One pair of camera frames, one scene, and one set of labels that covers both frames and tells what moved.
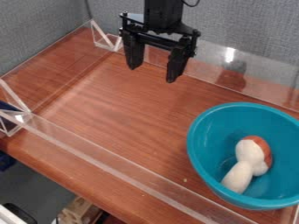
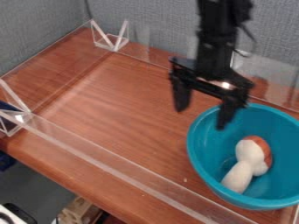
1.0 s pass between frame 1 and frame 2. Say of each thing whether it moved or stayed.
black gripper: moved
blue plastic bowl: stayed
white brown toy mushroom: stayed
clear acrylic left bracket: stayed
